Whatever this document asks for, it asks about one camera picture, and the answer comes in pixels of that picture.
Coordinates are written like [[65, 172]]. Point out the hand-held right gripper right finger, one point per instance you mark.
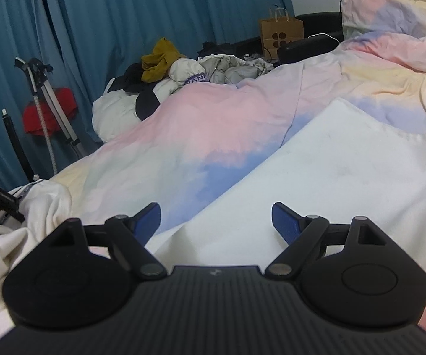
[[283, 222]]

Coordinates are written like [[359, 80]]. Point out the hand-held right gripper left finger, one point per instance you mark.
[[149, 219]]

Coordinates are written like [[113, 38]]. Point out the white hooded sweatshirt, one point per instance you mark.
[[44, 207]]

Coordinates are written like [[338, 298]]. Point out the white garment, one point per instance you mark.
[[346, 162]]

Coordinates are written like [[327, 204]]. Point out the black pole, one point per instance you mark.
[[15, 144]]

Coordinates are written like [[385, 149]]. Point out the red cloth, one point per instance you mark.
[[55, 112]]

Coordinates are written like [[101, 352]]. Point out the white puffy jacket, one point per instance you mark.
[[115, 118]]

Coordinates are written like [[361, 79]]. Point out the pastel tie-dye duvet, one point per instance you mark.
[[205, 125]]

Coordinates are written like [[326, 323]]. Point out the garment steamer stand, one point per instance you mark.
[[41, 92]]

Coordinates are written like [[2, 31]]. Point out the black garment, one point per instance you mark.
[[133, 75]]

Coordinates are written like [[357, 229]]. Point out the mustard yellow garment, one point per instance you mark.
[[159, 61]]

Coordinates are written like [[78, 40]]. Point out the grey white crumpled jacket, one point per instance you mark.
[[224, 68]]

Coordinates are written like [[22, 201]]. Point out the black chair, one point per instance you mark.
[[309, 50]]

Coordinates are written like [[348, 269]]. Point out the brown paper bag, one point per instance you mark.
[[281, 31]]

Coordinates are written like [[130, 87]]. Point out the blue curtain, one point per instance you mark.
[[105, 7]]

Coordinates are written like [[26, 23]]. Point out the pastel tie-dye pillow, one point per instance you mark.
[[390, 11]]

